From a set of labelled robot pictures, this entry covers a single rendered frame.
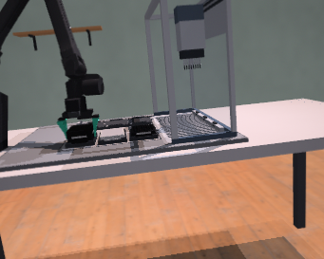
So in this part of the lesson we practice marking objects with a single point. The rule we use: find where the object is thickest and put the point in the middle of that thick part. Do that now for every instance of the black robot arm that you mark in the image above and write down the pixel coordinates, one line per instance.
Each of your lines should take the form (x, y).
(74, 65)

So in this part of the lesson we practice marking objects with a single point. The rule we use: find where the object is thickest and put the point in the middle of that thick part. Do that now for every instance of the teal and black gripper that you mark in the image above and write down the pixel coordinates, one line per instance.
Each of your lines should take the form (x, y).
(62, 122)

